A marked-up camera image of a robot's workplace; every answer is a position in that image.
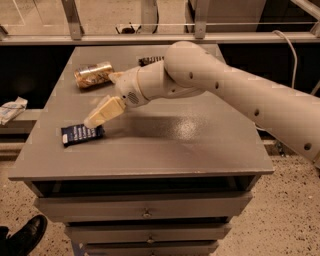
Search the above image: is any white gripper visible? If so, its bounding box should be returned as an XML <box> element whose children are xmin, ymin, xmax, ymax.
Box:
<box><xmin>84</xmin><ymin>67</ymin><xmax>149</xmax><ymax>128</ymax></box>

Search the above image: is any orange soda can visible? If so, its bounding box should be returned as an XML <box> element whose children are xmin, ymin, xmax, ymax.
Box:
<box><xmin>74</xmin><ymin>61</ymin><xmax>114</xmax><ymax>88</ymax></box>

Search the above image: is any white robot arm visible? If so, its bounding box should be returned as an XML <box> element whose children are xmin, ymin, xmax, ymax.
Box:
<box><xmin>84</xmin><ymin>41</ymin><xmax>320</xmax><ymax>167</ymax></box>

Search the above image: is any dark chocolate bar wrapper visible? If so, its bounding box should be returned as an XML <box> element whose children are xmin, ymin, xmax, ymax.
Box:
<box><xmin>138</xmin><ymin>56</ymin><xmax>164</xmax><ymax>67</ymax></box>

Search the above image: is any dark blue snack bar wrapper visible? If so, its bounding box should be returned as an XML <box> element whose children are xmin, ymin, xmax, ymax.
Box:
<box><xmin>61</xmin><ymin>124</ymin><xmax>104</xmax><ymax>147</ymax></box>

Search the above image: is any grey drawer cabinet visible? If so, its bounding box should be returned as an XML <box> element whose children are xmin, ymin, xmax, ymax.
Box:
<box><xmin>8</xmin><ymin>44</ymin><xmax>275</xmax><ymax>256</ymax></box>

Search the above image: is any white crumpled packet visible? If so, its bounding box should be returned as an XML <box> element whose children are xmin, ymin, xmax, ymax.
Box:
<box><xmin>0</xmin><ymin>97</ymin><xmax>28</xmax><ymax>125</ymax></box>

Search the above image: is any top grey drawer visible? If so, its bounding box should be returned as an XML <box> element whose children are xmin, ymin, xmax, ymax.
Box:
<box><xmin>35</xmin><ymin>192</ymin><xmax>252</xmax><ymax>223</ymax></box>

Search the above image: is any grey drawer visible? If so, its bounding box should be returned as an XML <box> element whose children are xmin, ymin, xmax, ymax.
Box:
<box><xmin>65</xmin><ymin>223</ymin><xmax>231</xmax><ymax>244</ymax></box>
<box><xmin>85</xmin><ymin>241</ymin><xmax>218</xmax><ymax>256</ymax></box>
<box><xmin>35</xmin><ymin>192</ymin><xmax>252</xmax><ymax>223</ymax></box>

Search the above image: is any middle grey drawer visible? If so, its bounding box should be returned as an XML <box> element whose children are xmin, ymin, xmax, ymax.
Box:
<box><xmin>65</xmin><ymin>223</ymin><xmax>231</xmax><ymax>244</ymax></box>

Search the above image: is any bottom grey drawer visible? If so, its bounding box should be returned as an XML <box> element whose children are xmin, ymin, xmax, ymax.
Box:
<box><xmin>85</xmin><ymin>241</ymin><xmax>218</xmax><ymax>256</ymax></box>

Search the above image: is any black leather shoe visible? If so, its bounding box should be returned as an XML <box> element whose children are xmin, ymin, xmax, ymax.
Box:
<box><xmin>0</xmin><ymin>214</ymin><xmax>48</xmax><ymax>256</ymax></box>

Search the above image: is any metal railing frame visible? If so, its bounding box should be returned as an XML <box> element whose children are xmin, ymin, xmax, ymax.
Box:
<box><xmin>0</xmin><ymin>0</ymin><xmax>320</xmax><ymax>46</ymax></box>

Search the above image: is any white cable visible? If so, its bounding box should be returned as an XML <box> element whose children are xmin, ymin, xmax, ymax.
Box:
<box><xmin>253</xmin><ymin>29</ymin><xmax>320</xmax><ymax>133</ymax></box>

